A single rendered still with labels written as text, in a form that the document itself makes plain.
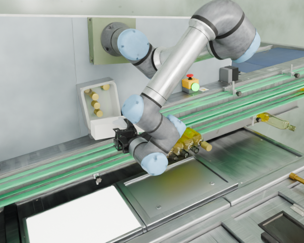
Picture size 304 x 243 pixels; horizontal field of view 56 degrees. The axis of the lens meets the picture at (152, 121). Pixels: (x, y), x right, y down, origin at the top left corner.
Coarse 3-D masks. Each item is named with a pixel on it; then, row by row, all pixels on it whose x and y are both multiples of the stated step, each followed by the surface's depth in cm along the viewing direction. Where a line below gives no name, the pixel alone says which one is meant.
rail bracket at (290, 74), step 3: (291, 66) 175; (282, 69) 183; (291, 69) 175; (279, 72) 183; (282, 72) 181; (285, 72) 180; (288, 72) 177; (291, 72) 175; (288, 75) 178; (291, 75) 176; (294, 75) 174; (297, 75) 172
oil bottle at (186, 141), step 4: (184, 136) 144; (188, 136) 143; (180, 140) 142; (184, 140) 140; (188, 140) 140; (192, 140) 140; (184, 144) 139; (188, 144) 139; (184, 148) 140; (188, 148) 140
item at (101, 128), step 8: (96, 120) 116; (104, 120) 116; (112, 120) 116; (96, 128) 111; (104, 128) 113; (112, 128) 114; (120, 128) 116; (136, 128) 120; (96, 136) 112; (104, 136) 114; (112, 136) 116
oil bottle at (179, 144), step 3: (177, 141) 140; (180, 141) 140; (177, 144) 138; (180, 144) 138; (174, 147) 137; (177, 147) 137; (180, 147) 137; (183, 147) 138; (174, 150) 138; (177, 150) 137; (177, 153) 138
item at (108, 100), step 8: (88, 88) 132; (96, 88) 142; (112, 88) 140; (88, 96) 141; (104, 96) 145; (112, 96) 144; (88, 104) 142; (104, 104) 146; (112, 104) 147; (88, 112) 144; (104, 112) 148; (112, 112) 150; (120, 112) 144; (88, 120) 138
